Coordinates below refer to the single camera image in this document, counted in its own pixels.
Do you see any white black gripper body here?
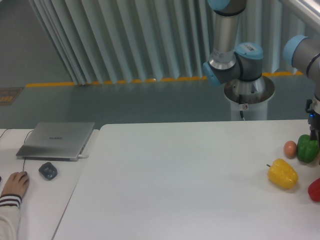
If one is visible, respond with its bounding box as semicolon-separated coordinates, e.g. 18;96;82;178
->
305;98;320;130

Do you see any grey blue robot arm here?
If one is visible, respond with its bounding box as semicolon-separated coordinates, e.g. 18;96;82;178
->
203;0;320;141

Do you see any striped cream sleeve forearm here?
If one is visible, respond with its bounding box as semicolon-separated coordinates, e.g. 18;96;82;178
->
0;194;22;240

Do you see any person's bare hand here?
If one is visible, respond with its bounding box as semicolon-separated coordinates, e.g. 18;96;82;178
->
0;171;30;199

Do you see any green bell pepper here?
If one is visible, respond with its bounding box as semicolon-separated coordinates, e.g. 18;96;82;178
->
297;134;320;164

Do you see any brown egg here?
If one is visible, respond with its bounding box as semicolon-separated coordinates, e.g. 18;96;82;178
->
283;140;297;159

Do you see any yellow bell pepper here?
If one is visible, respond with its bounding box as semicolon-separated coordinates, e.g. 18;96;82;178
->
266;158;299;189

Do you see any red bell pepper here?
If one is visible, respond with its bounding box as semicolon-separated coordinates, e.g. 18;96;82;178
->
307;178;320;202

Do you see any white pleated curtain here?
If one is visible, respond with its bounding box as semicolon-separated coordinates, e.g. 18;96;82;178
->
27;0;308;85

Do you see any silver closed laptop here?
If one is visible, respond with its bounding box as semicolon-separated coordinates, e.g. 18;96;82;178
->
16;122;95;161

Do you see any dark grey small device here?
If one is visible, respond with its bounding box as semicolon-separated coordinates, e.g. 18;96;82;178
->
38;162;58;181

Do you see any black computer mouse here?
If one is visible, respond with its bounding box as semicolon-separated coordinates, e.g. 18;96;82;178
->
20;172;29;182

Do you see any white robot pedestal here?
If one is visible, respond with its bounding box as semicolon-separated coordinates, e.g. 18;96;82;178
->
224;76;275;121

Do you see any aluminium frame beam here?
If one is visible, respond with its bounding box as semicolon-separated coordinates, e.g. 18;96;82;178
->
280;0;320;32

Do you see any black mouse cable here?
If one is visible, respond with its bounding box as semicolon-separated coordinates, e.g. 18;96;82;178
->
22;129;35;173

